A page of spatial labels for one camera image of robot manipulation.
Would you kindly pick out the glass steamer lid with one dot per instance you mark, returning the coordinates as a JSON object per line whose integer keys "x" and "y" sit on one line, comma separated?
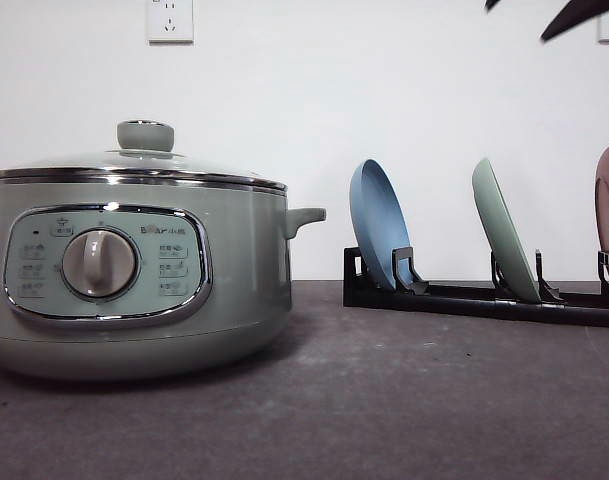
{"x": 144, "y": 154}

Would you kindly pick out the blue plate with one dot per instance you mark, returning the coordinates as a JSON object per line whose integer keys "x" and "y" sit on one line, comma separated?
{"x": 379, "y": 218}

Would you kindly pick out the white wall socket left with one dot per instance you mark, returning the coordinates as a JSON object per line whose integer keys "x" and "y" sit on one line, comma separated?
{"x": 170, "y": 22}

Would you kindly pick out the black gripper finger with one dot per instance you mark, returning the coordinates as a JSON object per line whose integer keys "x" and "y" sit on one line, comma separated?
{"x": 577, "y": 12}
{"x": 490, "y": 3}

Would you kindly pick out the black plate rack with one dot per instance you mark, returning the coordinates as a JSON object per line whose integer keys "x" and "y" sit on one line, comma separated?
{"x": 499, "y": 301}

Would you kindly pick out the green electric steamer pot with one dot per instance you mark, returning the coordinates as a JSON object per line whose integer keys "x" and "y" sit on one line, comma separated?
{"x": 108, "y": 276}

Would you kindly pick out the green plate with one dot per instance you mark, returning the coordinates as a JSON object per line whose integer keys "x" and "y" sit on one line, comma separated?
{"x": 502, "y": 231}

